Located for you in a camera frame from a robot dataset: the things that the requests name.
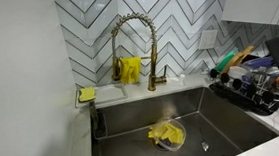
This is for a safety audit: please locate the blue lunch box lid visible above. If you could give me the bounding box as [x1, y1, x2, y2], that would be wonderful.
[242, 54, 277, 71]

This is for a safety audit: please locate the gold spring kitchen faucet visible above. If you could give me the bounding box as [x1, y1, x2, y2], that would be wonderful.
[106, 10, 174, 93]

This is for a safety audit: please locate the wooden cutting board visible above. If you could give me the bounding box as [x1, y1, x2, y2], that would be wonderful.
[221, 43, 255, 77]

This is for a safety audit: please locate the white bowl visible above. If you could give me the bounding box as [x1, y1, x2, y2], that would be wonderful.
[227, 65, 249, 81]

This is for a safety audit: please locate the green cutting board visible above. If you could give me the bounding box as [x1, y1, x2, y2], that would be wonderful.
[214, 47, 240, 75]

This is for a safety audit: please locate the black dish rack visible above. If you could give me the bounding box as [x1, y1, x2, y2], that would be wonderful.
[206, 68, 279, 117]

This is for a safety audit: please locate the stainless steel sink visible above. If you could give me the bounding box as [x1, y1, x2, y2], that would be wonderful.
[87, 77, 279, 156]

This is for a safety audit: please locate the metal spoon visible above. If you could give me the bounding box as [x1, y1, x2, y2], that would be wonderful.
[197, 127, 212, 153]

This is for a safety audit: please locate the clear glass bowl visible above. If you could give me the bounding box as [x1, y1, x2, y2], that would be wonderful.
[149, 114, 189, 154]

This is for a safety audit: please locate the crumpled yellow rubber glove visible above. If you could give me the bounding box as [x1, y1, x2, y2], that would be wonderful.
[146, 120, 186, 147]

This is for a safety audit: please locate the yellow cloth on faucet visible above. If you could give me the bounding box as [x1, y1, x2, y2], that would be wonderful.
[117, 54, 143, 86]

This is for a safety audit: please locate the clear sponge tray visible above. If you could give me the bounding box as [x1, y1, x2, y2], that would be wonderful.
[74, 79, 130, 113]

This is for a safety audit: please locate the dish brush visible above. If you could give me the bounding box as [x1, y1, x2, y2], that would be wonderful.
[86, 99, 103, 133]

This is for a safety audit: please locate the yellow sponge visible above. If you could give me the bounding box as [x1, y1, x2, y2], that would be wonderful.
[77, 85, 98, 105]

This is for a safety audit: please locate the white wall cabinet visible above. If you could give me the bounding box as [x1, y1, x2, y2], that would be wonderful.
[220, 0, 279, 27]

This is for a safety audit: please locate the white wall outlet plate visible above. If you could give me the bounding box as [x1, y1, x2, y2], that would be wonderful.
[198, 28, 219, 52]

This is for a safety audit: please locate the wire sink caddy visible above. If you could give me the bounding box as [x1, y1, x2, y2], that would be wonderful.
[92, 110, 111, 142]

